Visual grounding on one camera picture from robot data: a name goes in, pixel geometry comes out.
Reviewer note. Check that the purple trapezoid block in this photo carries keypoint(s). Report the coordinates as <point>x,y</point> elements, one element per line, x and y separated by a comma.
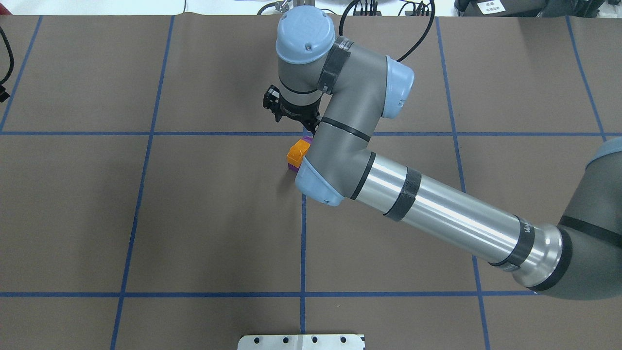
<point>294,165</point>

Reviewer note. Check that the orange trapezoid block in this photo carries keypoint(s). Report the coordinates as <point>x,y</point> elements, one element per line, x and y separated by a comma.
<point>297,152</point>

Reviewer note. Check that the black equipment case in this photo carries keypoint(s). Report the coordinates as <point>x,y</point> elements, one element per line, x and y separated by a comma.
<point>528,8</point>

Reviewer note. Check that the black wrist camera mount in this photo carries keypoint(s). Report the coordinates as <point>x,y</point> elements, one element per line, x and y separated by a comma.
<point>271,100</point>

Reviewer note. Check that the white camera stand pole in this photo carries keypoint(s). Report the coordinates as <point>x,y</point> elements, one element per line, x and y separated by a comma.
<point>302,342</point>

